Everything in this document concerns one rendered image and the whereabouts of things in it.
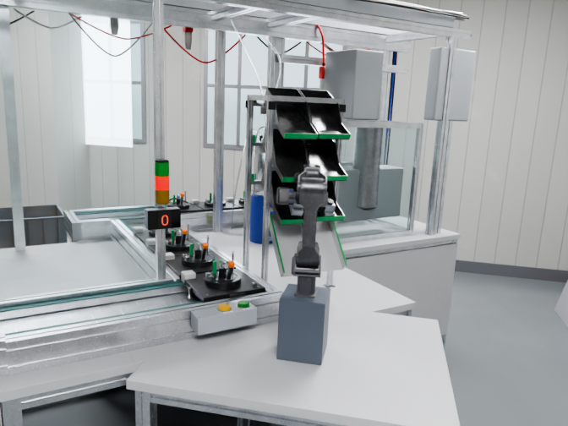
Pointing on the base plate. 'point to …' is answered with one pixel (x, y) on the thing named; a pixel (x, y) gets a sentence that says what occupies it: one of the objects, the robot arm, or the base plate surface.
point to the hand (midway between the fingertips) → (298, 198)
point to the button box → (222, 319)
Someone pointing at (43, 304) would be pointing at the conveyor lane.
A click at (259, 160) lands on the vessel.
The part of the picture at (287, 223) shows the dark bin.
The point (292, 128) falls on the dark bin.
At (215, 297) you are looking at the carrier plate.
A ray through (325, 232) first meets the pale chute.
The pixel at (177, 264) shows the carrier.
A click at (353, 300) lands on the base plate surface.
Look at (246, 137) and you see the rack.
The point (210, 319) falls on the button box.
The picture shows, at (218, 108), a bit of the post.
